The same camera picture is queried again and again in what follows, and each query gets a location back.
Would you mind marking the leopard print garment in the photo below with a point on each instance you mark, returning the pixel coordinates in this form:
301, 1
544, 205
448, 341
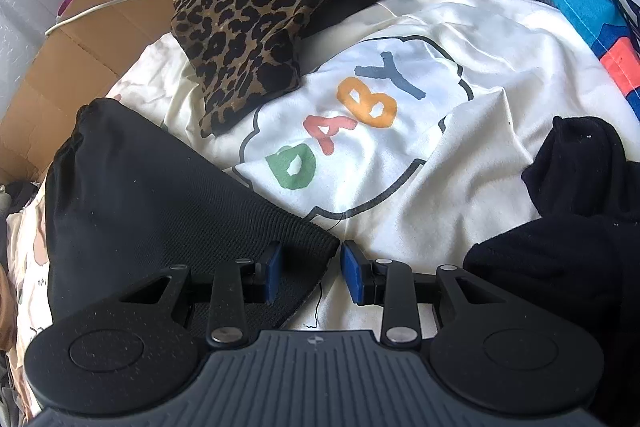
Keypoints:
250, 17

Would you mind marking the brown cardboard sheet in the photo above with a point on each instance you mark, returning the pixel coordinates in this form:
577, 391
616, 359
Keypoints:
75, 72

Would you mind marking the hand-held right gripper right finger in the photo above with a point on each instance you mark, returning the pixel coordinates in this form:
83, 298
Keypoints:
352, 274

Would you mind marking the black fleece cloth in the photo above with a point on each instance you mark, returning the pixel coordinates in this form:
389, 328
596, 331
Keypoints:
565, 257

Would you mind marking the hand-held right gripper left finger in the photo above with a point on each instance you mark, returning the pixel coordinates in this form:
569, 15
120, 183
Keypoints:
272, 272

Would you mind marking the plastic wrapped grey mattress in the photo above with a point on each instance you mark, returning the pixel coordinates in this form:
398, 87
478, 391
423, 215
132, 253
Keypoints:
25, 7

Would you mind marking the black shorts bear print trim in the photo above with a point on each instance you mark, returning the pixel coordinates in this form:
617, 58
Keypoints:
150, 207

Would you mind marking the cream printed bedsheet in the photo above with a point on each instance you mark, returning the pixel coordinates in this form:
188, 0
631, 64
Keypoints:
475, 82

